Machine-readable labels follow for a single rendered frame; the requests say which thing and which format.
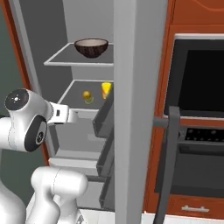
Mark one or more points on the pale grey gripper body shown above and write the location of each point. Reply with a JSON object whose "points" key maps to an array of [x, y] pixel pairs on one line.
{"points": [[73, 116]]}

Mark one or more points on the brown bowl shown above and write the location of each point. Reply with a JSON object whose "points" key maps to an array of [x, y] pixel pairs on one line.
{"points": [[91, 48]]}

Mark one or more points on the dark grey oven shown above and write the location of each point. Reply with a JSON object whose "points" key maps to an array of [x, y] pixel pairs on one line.
{"points": [[201, 172]]}

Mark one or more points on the orange wooden cabinet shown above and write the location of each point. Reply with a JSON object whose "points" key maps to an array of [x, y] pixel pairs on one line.
{"points": [[198, 14]]}

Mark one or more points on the grey fridge door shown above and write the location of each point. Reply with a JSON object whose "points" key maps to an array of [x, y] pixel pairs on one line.
{"points": [[137, 87]]}

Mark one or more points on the grey fridge shelf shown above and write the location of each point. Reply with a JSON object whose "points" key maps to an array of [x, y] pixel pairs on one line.
{"points": [[75, 93], [67, 57]]}

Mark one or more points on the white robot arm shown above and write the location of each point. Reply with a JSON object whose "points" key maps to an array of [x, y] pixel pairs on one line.
{"points": [[26, 128]]}

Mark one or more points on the grey fridge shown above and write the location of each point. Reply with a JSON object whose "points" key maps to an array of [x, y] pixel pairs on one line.
{"points": [[43, 29]]}

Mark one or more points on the orange drawer front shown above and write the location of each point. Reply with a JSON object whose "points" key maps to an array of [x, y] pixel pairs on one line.
{"points": [[189, 204]]}

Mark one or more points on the yellow round fruit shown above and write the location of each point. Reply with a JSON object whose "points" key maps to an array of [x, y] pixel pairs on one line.
{"points": [[87, 95]]}

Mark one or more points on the dark grey door bin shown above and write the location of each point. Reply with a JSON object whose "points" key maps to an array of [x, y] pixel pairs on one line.
{"points": [[107, 194], [106, 157], [105, 119]]}

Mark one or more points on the white fridge drawer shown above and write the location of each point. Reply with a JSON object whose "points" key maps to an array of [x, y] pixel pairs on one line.
{"points": [[75, 162]]}

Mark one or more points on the yellow juice carton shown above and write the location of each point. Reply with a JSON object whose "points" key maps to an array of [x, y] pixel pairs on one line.
{"points": [[106, 89]]}

